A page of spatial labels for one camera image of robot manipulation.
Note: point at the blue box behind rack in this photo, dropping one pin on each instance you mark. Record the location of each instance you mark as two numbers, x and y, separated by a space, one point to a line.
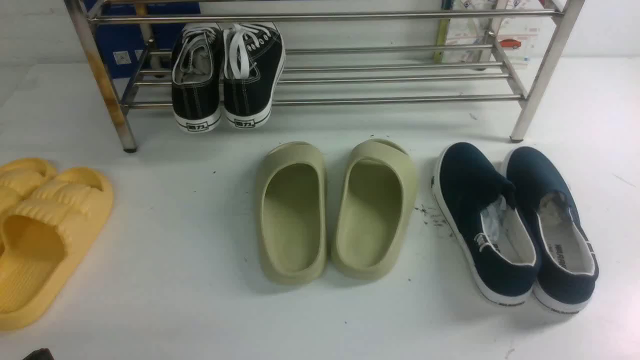
121 45

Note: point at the black canvas sneaker right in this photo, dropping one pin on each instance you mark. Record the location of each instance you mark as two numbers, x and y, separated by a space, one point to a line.
255 56

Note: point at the yellow ridged slipper near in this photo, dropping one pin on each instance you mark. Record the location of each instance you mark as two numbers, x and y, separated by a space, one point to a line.
45 239

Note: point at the yellow ridged slipper far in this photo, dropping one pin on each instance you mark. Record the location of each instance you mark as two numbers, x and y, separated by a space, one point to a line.
20 178

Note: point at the white printed poster board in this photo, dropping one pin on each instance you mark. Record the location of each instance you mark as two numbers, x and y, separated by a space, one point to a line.
517 36

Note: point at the navy slip-on shoe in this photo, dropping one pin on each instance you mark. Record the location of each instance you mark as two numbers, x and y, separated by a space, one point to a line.
569 268
478 203

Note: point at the olive green slipper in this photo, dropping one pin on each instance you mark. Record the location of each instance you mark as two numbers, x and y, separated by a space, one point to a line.
290 206
378 197

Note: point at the black object bottom corner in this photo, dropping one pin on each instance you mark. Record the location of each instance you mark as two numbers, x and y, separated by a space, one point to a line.
40 354

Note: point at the yellow ridged slipper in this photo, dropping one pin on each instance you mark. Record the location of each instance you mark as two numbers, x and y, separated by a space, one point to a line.
20 178
45 239

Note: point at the olive green slipper left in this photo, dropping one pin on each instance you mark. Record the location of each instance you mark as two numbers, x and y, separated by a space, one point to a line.
290 206

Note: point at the stainless steel shoe rack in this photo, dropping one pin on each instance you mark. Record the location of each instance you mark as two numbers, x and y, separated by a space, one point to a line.
564 15

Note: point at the black canvas sneaker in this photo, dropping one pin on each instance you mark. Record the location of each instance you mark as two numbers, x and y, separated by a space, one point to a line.
255 56
196 66

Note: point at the olive green slipper right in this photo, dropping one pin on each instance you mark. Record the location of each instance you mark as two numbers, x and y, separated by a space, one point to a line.
378 197

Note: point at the black canvas sneaker left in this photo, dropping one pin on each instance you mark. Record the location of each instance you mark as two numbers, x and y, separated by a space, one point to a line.
196 66

